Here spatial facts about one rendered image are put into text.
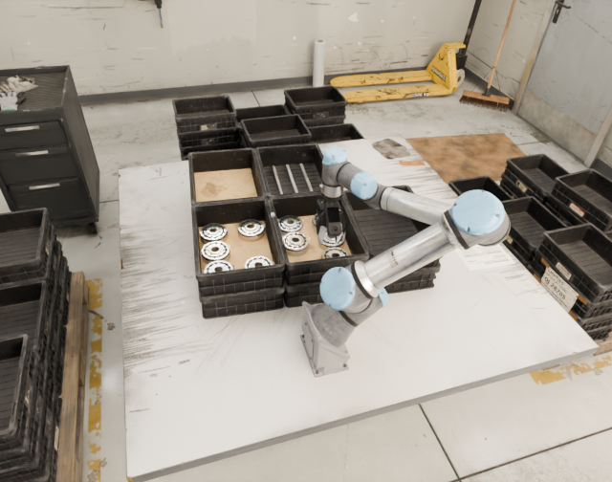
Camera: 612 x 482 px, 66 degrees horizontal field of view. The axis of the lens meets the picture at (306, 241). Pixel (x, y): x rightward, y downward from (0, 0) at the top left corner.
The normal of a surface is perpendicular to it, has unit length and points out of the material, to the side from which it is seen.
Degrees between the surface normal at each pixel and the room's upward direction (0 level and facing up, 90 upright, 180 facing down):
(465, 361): 0
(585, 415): 0
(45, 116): 90
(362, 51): 90
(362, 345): 0
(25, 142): 90
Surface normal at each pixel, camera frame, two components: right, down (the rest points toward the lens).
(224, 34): 0.30, 0.63
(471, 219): -0.40, -0.30
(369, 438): 0.04, -0.76
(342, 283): -0.61, -0.18
